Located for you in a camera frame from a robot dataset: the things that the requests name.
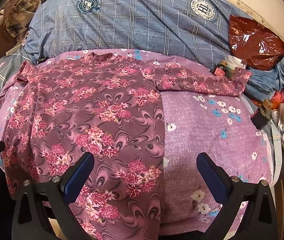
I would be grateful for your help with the beige floral cloth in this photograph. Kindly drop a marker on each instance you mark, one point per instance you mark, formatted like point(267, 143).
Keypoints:
point(17, 15)

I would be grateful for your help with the blue denim garment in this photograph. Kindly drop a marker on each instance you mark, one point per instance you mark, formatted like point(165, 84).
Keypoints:
point(263, 84)

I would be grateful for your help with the purple floral bed sheet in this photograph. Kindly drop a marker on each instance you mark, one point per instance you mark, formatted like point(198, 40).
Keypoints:
point(195, 122)

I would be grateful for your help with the red shiny plastic bag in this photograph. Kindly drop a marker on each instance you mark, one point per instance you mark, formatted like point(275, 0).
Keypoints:
point(254, 43)

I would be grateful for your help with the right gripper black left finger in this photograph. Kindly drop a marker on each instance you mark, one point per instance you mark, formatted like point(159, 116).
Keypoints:
point(37, 202)

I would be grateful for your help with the small red labelled bottle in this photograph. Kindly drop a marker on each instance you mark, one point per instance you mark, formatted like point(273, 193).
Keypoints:
point(220, 68)

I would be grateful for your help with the maroon pink floral garment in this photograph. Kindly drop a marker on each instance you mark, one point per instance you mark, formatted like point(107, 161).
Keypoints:
point(108, 105)

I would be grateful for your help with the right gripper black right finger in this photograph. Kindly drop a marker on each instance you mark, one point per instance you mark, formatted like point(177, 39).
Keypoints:
point(259, 220)

